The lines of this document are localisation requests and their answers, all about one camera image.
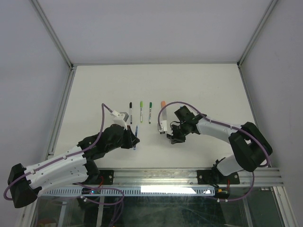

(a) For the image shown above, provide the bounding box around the silver pen lime end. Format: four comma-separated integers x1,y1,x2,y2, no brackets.
140,101,143,123

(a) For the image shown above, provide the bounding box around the small circuit board right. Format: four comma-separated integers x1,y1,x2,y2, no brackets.
214,188,230,199

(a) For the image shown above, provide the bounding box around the small circuit board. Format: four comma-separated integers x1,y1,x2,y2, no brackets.
214,188,230,199
81,188,101,195

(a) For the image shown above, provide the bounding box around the right aluminium frame post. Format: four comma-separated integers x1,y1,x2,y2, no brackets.
237,0,280,68

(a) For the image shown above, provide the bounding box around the small circuit board left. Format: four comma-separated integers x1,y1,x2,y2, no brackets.
81,188,101,195

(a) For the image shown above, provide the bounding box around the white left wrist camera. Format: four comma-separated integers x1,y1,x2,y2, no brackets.
111,110,129,130

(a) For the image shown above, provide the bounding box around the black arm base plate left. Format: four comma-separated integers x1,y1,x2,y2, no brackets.
81,169,115,185

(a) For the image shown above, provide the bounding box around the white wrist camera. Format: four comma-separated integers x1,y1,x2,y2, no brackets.
157,120,168,134
111,110,129,130

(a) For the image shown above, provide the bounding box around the white pen green end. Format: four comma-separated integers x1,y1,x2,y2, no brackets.
148,102,152,124

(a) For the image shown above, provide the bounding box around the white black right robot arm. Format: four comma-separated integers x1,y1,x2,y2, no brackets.
167,106,273,186

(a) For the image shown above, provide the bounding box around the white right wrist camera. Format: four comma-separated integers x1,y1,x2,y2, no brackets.
157,120,168,134

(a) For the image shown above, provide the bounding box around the aluminium table edge rail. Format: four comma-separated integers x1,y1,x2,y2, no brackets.
32,167,285,190

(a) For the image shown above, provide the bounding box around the white slotted cable duct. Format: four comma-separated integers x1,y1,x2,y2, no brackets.
45,185,215,197

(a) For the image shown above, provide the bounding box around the orange capped grey highlighter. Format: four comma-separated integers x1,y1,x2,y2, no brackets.
161,101,168,121

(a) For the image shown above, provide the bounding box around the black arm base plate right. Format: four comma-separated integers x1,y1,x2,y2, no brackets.
196,169,240,187

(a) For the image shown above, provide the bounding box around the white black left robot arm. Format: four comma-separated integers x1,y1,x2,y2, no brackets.
5,124,140,208

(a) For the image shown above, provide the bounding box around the blue capped pen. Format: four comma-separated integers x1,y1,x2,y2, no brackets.
134,125,139,150

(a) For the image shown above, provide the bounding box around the aluminium frame post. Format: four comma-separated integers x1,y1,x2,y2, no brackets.
237,0,280,68
30,0,73,70

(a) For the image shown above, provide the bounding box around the left aluminium frame post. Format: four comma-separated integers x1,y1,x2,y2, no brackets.
30,0,73,70

